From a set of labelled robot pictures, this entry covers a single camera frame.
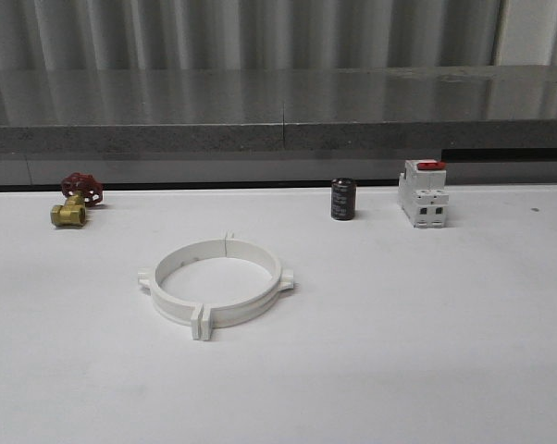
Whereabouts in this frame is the white red circuit breaker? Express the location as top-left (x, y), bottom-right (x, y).
top-left (398, 159), bottom-right (449, 228)

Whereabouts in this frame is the black cylindrical capacitor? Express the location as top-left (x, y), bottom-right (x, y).
top-left (330, 178), bottom-right (356, 221)

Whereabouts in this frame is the grey stone counter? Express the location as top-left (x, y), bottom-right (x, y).
top-left (0, 67), bottom-right (557, 188)

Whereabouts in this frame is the white half clamp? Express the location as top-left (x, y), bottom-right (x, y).
top-left (138, 237), bottom-right (233, 340)
top-left (193, 234), bottom-right (294, 340)

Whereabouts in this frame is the brass valve red handwheel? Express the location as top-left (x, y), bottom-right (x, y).
top-left (50, 172), bottom-right (103, 227)

